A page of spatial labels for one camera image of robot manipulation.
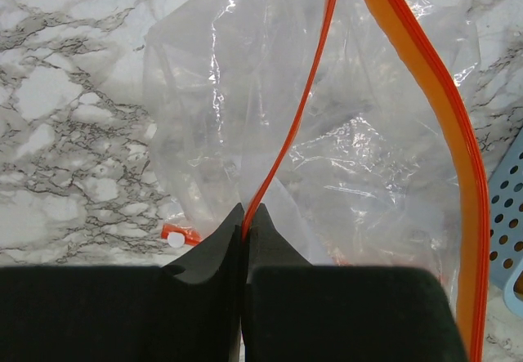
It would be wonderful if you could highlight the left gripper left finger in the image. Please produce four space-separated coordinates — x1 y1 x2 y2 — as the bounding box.
1 205 244 361

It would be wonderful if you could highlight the blue plastic basket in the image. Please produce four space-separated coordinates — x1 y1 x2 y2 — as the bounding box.
489 136 522 317

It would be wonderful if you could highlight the clear orange zip bag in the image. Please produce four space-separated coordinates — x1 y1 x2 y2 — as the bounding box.
143 0 489 361

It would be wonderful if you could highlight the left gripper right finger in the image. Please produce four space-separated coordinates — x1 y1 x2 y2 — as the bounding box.
242 206 467 361

